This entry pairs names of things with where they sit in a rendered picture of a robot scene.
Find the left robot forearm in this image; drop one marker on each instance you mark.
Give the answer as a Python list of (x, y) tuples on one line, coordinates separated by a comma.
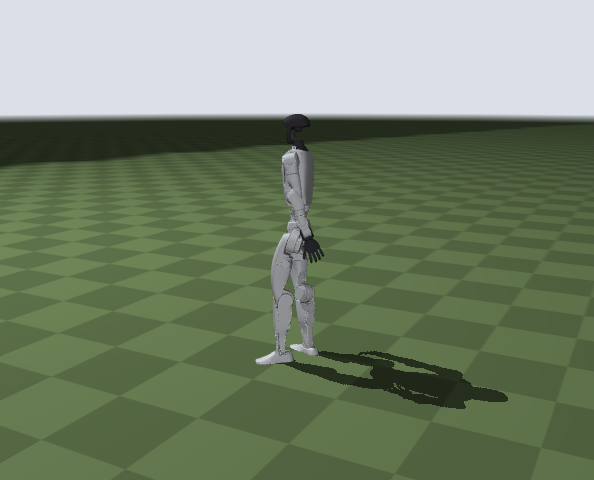
[(298, 208)]

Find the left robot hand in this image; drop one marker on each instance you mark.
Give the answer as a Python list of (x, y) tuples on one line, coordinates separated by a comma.
[(311, 246)]

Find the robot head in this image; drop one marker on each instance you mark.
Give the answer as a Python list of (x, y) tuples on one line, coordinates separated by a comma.
[(295, 123)]

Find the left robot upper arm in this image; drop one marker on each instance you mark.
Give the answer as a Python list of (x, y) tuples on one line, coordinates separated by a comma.
[(290, 163)]

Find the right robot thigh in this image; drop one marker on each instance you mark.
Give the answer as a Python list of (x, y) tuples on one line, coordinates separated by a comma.
[(303, 291)]

